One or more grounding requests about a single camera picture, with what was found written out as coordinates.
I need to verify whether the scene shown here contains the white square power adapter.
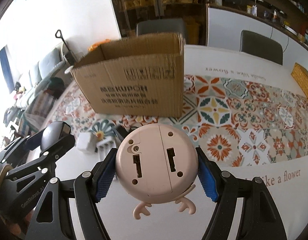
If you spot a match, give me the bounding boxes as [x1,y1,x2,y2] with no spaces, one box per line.
[76,132,97,154]

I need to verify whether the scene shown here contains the pink round deer toy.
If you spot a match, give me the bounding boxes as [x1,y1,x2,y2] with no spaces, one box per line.
[115,124,198,219]

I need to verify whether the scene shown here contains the white battery charger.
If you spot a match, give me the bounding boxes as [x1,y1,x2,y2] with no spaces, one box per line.
[96,137,118,161]

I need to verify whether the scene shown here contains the grey sofa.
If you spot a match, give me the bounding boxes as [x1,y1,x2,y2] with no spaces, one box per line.
[18,47,68,98]

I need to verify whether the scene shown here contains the black rectangular device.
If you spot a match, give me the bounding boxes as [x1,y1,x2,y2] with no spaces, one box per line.
[113,125,129,141]

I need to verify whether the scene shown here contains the upright vacuum cleaner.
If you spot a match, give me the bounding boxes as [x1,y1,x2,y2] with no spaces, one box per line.
[55,29,77,66]

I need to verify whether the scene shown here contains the patterned table runner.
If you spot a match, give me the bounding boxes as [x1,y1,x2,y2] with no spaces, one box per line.
[49,75,308,167]

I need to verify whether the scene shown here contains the orange plastic crate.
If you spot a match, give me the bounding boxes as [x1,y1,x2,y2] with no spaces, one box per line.
[88,39,111,52]

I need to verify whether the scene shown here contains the brown cardboard box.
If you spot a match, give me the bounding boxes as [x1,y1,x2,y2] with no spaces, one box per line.
[70,33,184,118]

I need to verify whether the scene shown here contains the woven bamboo tissue box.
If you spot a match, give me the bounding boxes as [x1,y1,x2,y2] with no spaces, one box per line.
[291,63,308,99]

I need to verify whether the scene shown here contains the dark glass display cabinet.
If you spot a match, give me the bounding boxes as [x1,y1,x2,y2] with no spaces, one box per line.
[111,0,207,45]

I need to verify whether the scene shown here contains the dark dining chair right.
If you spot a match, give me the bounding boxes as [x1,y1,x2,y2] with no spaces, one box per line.
[240,30,283,65]

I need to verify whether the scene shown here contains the dark dining chair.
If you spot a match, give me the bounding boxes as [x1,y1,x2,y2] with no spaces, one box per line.
[136,18,188,43]
[240,30,283,65]

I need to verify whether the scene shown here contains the dark dining chair left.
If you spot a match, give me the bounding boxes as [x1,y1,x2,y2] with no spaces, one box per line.
[136,18,188,43]

